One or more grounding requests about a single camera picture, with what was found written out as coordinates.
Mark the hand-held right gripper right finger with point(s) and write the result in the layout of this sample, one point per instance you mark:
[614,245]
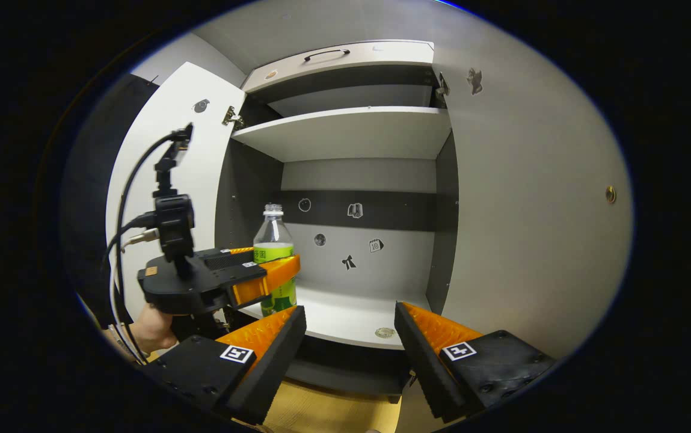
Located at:
[426,361]

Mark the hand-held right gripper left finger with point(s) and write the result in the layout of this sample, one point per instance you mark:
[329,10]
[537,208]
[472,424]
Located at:
[270,361]

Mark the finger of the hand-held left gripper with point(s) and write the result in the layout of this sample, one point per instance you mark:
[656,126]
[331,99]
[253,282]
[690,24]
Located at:
[261,282]
[240,250]

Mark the green label plastic bottle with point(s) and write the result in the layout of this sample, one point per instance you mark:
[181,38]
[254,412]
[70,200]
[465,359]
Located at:
[273,231]

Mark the grey cabinet door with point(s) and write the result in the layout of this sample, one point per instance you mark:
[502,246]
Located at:
[531,240]
[213,174]

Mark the metal door hinge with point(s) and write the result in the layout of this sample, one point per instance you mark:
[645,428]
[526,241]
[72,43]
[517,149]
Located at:
[232,118]
[442,87]

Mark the grey cabinet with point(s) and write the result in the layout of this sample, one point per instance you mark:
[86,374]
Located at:
[357,180]

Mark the white cabinet shelf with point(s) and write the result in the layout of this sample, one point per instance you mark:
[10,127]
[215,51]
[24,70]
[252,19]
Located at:
[345,132]

